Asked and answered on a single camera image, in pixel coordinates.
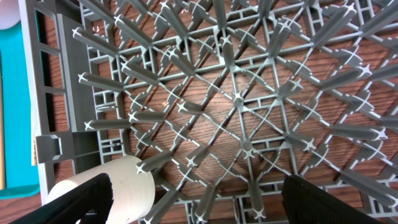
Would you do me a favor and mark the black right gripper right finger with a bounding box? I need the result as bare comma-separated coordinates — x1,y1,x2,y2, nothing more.
282,175,379,224

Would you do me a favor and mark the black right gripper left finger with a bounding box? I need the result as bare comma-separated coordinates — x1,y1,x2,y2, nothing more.
13,173,114,224

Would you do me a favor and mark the cream ceramic cup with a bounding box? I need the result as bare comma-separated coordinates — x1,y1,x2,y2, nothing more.
46,156,155,223

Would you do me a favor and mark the pink bowl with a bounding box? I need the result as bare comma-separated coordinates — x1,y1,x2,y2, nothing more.
0,0,21,30

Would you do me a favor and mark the grey dishwasher rack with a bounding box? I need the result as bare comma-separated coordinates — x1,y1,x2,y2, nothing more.
19,0,397,223

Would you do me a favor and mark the teal plastic tray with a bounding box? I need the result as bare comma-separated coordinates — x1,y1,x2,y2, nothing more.
1,22,40,200

